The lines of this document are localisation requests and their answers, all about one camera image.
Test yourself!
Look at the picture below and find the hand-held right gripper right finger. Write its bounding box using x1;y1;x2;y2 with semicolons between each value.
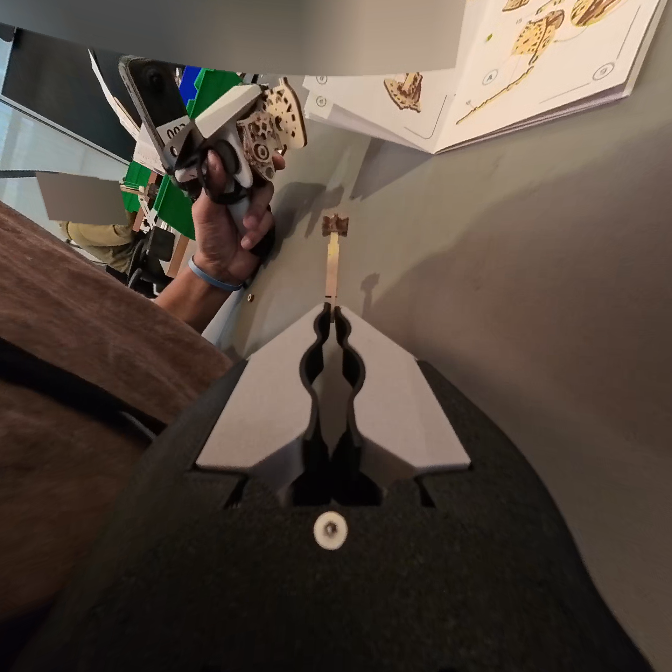
335;304;472;506

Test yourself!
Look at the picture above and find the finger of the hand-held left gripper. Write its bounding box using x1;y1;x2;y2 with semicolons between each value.
225;126;255;189
193;84;264;138

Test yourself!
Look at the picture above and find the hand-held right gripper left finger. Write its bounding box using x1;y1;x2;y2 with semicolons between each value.
195;304;333;506

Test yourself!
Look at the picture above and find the small wooden gear model assembly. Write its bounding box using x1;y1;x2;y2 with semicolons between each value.
236;77;308;180

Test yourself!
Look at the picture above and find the wooden axle with gear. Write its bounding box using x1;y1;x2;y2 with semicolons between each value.
321;213;352;308

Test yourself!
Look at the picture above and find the white instruction booklet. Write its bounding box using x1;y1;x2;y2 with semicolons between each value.
303;0;669;155

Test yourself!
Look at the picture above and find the person's left hand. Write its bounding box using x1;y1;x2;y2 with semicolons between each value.
189;148;287;288

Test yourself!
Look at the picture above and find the green plastic bin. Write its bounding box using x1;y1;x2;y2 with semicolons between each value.
121;67;249;241

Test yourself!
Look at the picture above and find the blue plastic bin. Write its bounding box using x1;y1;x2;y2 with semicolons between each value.
177;65;203;104

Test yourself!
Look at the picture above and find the tall white paper sheet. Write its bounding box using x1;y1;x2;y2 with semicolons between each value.
87;49;144;138

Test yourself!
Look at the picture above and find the black partition board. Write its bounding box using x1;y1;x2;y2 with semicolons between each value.
0;22;145;165

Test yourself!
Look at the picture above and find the blue wrist band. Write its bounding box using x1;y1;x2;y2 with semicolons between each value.
187;255;246;292

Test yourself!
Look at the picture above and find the black office chair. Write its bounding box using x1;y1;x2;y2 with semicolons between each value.
127;227;175;297

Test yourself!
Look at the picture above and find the black lanyard strap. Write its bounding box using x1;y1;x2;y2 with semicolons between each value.
0;335;165;438

